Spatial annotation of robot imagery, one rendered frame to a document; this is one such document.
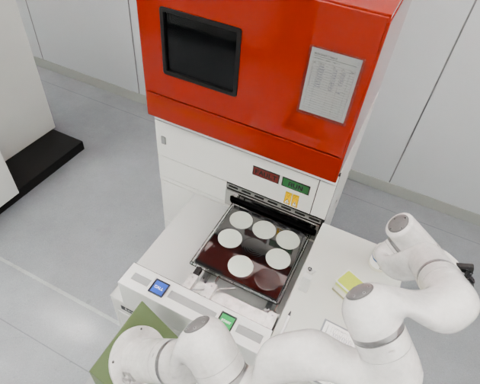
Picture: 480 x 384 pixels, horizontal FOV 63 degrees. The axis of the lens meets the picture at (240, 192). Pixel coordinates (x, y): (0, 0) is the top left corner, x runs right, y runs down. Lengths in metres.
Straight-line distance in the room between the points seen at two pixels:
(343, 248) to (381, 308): 0.87
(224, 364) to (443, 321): 0.46
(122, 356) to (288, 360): 0.57
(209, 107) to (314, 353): 0.97
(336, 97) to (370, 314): 0.72
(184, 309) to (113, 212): 1.70
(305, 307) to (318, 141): 0.57
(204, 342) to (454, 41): 2.33
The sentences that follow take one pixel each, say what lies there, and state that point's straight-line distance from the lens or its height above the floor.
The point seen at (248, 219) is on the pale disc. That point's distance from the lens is 1.70.
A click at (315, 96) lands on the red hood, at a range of 1.29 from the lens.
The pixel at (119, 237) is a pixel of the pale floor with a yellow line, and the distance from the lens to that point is 2.83.
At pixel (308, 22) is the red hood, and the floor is 1.75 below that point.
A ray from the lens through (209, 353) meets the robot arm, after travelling 0.93.
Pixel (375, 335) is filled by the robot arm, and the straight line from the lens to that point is 0.77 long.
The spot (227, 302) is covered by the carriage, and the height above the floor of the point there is 0.88.
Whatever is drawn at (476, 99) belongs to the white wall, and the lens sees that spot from 2.94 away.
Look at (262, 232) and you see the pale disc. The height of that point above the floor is 0.90.
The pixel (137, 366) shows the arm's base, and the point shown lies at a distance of 1.20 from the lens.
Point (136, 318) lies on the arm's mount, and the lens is 1.30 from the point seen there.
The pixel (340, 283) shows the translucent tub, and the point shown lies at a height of 1.03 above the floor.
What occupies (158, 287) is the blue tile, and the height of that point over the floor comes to 0.96.
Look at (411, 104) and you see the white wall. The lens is 2.98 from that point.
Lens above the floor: 2.18
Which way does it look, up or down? 45 degrees down
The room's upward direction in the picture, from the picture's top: 6 degrees clockwise
